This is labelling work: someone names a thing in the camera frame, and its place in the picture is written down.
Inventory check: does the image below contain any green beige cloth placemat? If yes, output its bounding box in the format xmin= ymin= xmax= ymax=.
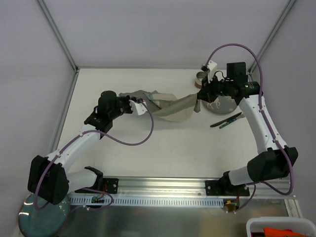
xmin=119 ymin=90 xmax=200 ymax=122

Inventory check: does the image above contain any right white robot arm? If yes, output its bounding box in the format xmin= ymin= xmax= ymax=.
xmin=197 ymin=61 xmax=298 ymax=196

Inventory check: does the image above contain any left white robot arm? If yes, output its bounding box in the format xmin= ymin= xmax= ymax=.
xmin=28 ymin=91 xmax=137 ymax=204

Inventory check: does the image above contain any grey reindeer plate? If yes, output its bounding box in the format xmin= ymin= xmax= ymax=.
xmin=201 ymin=96 xmax=237 ymax=115

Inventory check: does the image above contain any metal cup with cork base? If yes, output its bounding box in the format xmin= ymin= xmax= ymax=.
xmin=195 ymin=71 xmax=208 ymax=89

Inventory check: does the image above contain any black table knife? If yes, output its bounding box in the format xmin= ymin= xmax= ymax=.
xmin=210 ymin=112 xmax=242 ymax=128

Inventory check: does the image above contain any teal round stool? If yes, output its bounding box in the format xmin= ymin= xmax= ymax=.
xmin=18 ymin=194 xmax=70 ymax=237

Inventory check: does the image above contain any orange item in bin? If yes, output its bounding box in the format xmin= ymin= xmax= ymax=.
xmin=263 ymin=228 xmax=315 ymax=237

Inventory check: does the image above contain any white plastic bin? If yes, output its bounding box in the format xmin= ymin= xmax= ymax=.
xmin=246 ymin=217 xmax=316 ymax=237

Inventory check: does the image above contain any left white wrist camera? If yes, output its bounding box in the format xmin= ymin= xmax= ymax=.
xmin=129 ymin=100 xmax=148 ymax=116

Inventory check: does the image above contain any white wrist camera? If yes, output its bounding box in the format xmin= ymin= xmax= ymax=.
xmin=129 ymin=100 xmax=148 ymax=116
xmin=201 ymin=60 xmax=217 ymax=82

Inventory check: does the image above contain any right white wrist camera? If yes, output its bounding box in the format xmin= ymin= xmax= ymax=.
xmin=201 ymin=60 xmax=217 ymax=82

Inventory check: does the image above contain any green handled fork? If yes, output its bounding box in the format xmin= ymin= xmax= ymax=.
xmin=219 ymin=113 xmax=245 ymax=129

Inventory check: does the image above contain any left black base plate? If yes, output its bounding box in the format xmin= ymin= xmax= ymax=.
xmin=75 ymin=177 xmax=119 ymax=194

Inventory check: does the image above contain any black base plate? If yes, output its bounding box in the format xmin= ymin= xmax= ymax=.
xmin=75 ymin=177 xmax=119 ymax=194
xmin=205 ymin=180 xmax=250 ymax=197

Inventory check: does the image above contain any aluminium mounting rail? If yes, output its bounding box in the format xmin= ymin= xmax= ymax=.
xmin=66 ymin=176 xmax=296 ymax=199

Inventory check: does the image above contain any white slotted cable duct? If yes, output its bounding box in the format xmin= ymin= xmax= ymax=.
xmin=69 ymin=195 xmax=224 ymax=208

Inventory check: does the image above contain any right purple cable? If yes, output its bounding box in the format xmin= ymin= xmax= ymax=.
xmin=206 ymin=43 xmax=296 ymax=196

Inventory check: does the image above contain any purple cable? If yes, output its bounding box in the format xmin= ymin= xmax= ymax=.
xmin=34 ymin=100 xmax=155 ymax=211
xmin=206 ymin=43 xmax=296 ymax=196

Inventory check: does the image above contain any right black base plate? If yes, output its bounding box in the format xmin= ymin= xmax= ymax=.
xmin=205 ymin=180 xmax=250 ymax=197

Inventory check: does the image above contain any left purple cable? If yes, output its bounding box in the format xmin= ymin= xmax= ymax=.
xmin=34 ymin=100 xmax=155 ymax=211

